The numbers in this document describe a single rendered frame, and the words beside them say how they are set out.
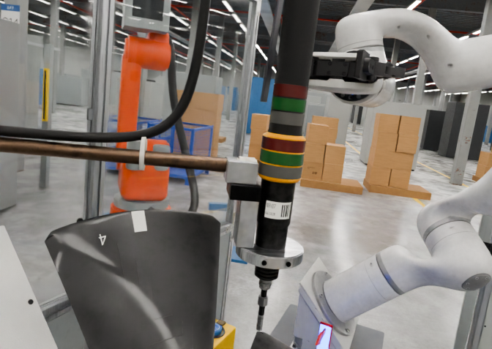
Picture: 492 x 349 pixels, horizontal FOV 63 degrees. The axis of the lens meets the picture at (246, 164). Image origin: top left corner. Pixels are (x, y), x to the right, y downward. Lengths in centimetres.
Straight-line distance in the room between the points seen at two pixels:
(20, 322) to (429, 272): 85
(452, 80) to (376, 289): 59
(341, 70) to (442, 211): 64
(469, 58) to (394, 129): 785
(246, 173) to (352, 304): 82
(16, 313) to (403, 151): 826
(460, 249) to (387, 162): 760
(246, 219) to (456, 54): 48
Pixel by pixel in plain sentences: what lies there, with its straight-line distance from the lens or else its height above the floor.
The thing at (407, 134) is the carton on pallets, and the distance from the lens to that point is 863.
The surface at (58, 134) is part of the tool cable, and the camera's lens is 41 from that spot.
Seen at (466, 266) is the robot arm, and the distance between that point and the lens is 105.
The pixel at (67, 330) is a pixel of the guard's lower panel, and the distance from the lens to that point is 132.
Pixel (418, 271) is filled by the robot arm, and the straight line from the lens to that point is 109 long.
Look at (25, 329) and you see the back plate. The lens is 68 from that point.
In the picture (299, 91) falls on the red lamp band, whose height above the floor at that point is 161.
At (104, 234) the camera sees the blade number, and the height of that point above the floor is 141.
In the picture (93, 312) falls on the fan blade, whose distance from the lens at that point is 52.
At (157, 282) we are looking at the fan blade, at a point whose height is 136.
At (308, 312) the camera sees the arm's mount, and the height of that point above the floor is 105.
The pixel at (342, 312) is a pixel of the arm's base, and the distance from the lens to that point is 118.
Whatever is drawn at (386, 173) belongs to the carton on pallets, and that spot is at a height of 40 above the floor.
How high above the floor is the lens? 160
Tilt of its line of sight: 9 degrees down
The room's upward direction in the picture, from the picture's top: 7 degrees clockwise
